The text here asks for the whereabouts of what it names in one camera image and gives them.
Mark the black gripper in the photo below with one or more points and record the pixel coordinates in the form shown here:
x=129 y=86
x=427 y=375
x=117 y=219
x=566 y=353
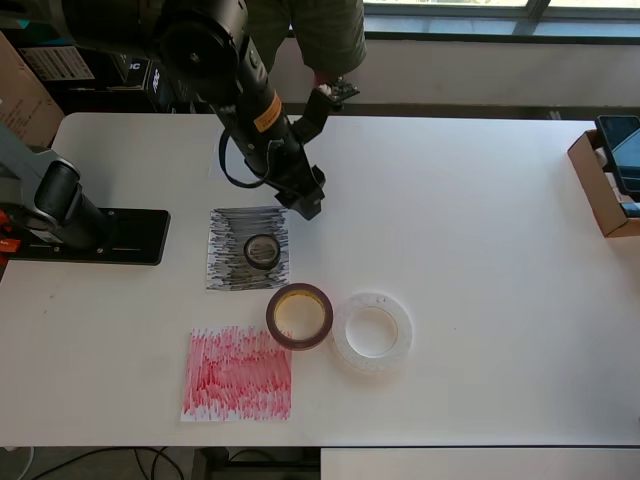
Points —
x=305 y=185

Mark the small blue box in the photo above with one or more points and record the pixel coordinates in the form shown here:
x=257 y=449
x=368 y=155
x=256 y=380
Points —
x=632 y=209

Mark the dark window frame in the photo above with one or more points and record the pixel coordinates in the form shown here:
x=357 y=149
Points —
x=500 y=22

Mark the black tape roll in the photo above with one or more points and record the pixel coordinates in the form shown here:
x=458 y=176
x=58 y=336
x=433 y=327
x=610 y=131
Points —
x=262 y=266

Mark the black AOC carton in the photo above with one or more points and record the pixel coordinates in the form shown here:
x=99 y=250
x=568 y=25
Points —
x=137 y=75

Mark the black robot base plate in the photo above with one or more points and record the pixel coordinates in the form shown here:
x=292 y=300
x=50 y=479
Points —
x=140 y=235

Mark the white tape roll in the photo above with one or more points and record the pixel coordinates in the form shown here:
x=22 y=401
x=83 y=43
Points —
x=337 y=332

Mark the small open cardboard box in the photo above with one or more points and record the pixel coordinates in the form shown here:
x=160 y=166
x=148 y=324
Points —
x=595 y=200

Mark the person in dark shirt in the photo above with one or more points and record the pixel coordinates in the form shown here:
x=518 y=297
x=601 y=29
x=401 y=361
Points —
x=325 y=30

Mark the red tape roll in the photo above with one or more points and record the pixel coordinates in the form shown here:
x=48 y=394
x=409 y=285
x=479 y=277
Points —
x=300 y=346

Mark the dark tablet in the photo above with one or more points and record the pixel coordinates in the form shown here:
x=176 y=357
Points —
x=622 y=150

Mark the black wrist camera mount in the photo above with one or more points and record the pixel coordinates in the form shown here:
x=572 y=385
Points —
x=316 y=112

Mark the small white item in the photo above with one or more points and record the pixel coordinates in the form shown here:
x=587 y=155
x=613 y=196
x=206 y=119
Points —
x=602 y=160

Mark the black carton white label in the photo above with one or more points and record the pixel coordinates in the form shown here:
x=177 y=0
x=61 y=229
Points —
x=55 y=67

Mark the wide brown cardboard box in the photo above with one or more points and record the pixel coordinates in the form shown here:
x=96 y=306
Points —
x=20 y=100

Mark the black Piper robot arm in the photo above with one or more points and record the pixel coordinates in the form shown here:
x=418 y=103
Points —
x=200 y=50

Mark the black scribbled paper sheet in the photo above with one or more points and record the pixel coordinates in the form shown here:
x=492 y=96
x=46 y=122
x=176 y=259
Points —
x=225 y=270

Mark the orange black clamp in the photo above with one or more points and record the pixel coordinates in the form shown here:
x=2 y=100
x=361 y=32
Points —
x=5 y=245

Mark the red scribbled paper sheet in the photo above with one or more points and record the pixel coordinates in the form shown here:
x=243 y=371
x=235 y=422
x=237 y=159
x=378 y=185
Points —
x=225 y=380

